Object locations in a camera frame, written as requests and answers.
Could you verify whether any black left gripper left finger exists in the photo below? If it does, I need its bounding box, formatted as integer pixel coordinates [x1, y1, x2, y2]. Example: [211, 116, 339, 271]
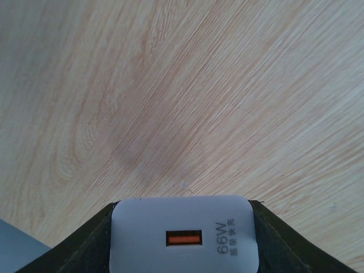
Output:
[18, 202, 116, 272]

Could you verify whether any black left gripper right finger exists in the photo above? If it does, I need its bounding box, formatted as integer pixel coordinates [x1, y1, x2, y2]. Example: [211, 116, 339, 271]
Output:
[250, 200, 354, 273]

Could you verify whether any white 66W USB charger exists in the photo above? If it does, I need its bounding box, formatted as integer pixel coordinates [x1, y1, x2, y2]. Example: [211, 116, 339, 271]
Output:
[109, 196, 259, 273]

